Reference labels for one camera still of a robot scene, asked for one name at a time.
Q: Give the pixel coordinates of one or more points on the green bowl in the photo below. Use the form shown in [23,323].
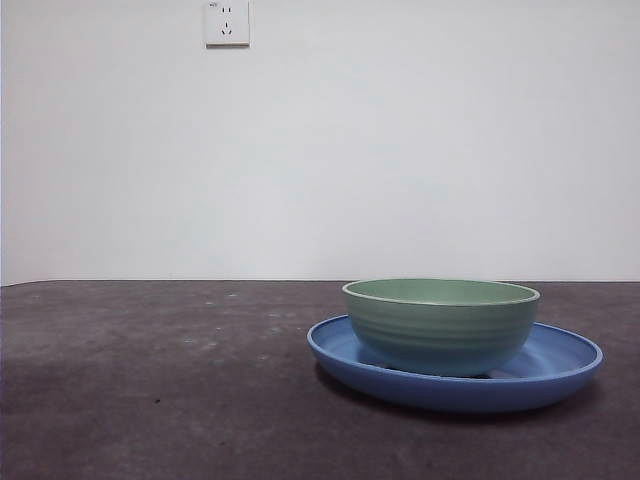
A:
[440,330]

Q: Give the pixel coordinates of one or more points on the white wall socket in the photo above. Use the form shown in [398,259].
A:
[227,24]

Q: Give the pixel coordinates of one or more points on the blue plate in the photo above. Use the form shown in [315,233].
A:
[450,392]

